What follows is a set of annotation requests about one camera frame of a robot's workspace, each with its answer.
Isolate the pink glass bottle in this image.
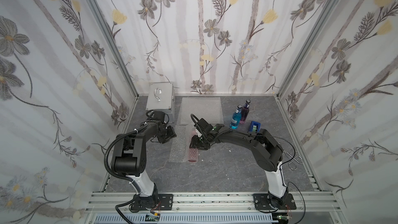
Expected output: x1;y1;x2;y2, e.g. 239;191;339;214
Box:
188;128;199;162

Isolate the blue tape dispenser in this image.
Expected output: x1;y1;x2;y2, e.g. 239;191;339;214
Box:
248;121;261;132

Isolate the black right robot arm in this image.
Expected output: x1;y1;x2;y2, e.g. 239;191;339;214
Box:
190;124;289;203

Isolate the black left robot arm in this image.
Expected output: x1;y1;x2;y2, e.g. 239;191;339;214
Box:
104;110;176;200

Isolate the bubble wrap sheet stack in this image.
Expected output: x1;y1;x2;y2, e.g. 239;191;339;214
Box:
177;97;224;125

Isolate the silver metal first-aid case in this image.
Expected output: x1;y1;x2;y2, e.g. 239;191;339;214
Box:
146;82;175;123

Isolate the blue glass bottle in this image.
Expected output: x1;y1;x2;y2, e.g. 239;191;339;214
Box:
230;105;243;129

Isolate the purple glass bottle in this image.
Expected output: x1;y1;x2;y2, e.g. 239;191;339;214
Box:
239;99;251;124

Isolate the black corrugated cable hose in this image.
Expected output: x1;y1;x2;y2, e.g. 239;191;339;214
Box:
103;127;147;183

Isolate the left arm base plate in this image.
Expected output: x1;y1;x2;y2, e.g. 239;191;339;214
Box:
129;194;174;213

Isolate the white slotted cable duct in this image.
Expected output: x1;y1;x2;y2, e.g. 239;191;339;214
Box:
93;213;279;224

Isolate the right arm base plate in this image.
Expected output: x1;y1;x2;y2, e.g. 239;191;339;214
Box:
252;194;297;212

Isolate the aluminium frame rail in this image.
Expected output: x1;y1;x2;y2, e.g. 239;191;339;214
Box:
85;191;342;213

